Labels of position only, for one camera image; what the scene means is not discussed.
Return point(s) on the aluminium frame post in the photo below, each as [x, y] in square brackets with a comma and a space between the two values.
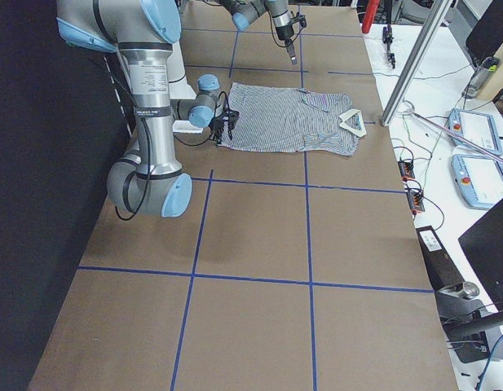
[417, 54]

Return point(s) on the near blue teach pendant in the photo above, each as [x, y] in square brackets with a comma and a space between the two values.
[479, 179]

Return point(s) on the striped polo shirt white collar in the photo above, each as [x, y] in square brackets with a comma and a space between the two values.
[293, 120]

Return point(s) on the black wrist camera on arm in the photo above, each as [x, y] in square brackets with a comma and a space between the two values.
[299, 19]
[230, 118]

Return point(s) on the black monitor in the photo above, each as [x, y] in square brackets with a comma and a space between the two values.
[482, 245]

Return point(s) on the blue teach pendant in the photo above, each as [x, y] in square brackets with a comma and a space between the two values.
[479, 179]
[478, 127]

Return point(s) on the red cylinder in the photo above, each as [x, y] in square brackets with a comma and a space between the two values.
[369, 15]

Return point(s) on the orange black connector block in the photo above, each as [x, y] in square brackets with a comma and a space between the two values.
[415, 202]
[406, 169]

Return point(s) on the far blue teach pendant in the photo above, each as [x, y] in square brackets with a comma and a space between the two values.
[478, 127]

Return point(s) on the white camera mast with base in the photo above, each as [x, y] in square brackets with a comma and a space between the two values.
[188, 110]

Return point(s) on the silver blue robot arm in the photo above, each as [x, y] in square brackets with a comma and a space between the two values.
[148, 179]
[282, 20]

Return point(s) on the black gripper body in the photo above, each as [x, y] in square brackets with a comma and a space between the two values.
[283, 33]
[218, 128]

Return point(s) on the black box with white label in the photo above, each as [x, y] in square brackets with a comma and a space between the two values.
[443, 274]

